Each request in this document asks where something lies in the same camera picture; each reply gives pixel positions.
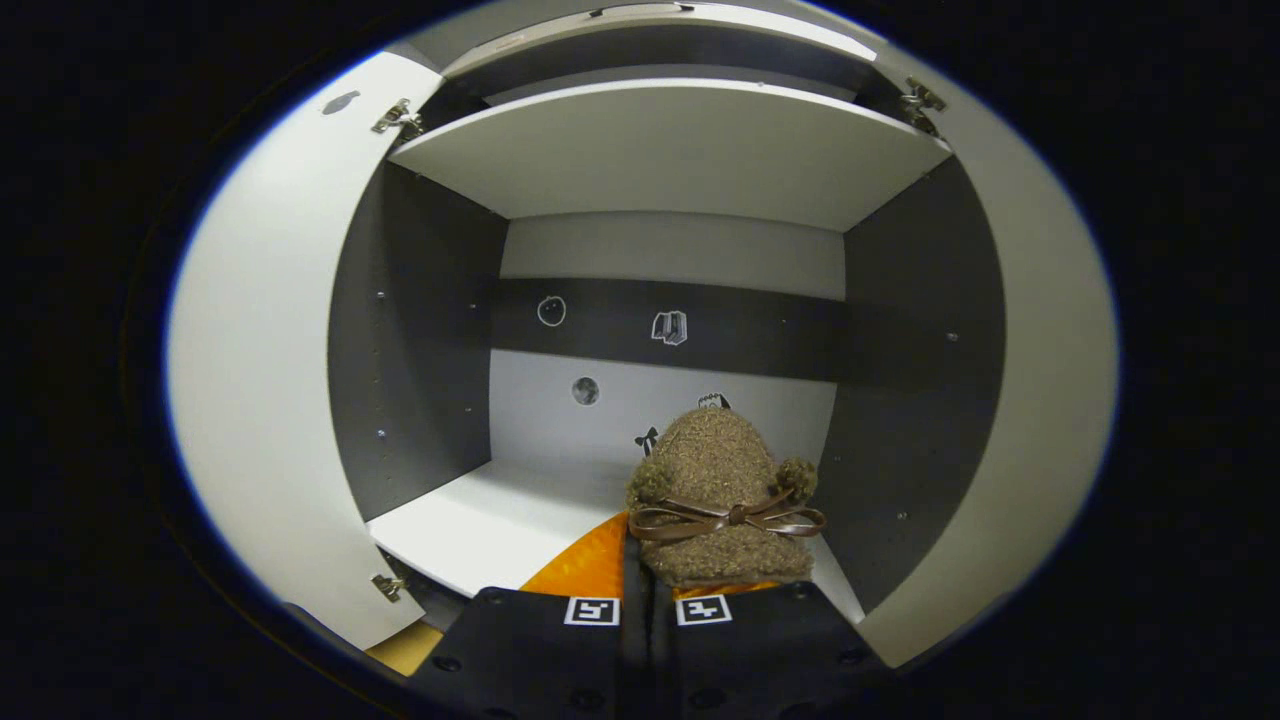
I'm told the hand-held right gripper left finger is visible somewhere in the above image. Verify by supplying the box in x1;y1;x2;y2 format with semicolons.
410;510;651;720

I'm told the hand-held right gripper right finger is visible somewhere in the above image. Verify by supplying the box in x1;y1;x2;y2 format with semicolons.
648;580;891;720

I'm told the brown fuzzy shoe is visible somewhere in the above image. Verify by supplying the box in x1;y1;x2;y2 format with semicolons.
625;405;829;589

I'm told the white cabinet door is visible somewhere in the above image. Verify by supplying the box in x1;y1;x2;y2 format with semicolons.
165;50;446;651
860;50;1119;669

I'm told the white shoe cabinet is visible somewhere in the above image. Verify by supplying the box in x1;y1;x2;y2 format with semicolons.
328;0;1006;616

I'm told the white cabinet shelf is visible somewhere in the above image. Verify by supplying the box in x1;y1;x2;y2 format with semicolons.
388;78;953;233
368;458;866;623

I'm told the white cabinet drawer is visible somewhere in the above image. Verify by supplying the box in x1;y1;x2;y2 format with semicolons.
440;0;881;81

